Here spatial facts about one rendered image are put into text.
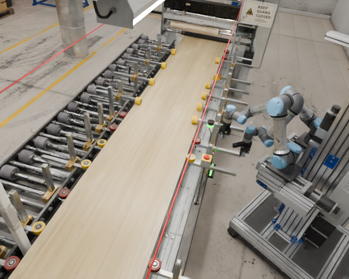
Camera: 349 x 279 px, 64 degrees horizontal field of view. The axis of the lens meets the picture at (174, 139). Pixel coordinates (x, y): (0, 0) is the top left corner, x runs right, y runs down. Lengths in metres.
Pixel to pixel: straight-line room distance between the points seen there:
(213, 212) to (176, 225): 0.97
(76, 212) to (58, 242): 0.23
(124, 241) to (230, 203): 1.72
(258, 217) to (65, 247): 1.91
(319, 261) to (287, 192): 0.93
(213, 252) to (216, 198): 0.68
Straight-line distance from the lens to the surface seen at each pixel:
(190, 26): 4.87
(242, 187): 3.58
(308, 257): 3.07
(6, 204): 1.76
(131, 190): 2.19
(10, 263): 2.04
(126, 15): 0.89
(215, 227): 3.15
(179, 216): 2.40
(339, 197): 2.49
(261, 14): 4.66
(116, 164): 2.38
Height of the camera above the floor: 2.60
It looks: 40 degrees down
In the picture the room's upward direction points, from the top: 6 degrees clockwise
